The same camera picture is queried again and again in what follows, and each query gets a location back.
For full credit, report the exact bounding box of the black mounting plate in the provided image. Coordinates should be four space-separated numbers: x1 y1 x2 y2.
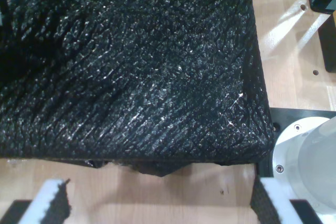
255 107 336 179

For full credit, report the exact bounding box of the black textured mat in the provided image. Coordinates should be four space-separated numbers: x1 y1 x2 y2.
0 0 274 177

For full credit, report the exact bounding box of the black stand post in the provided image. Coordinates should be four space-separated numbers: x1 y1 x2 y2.
318 11 336 73

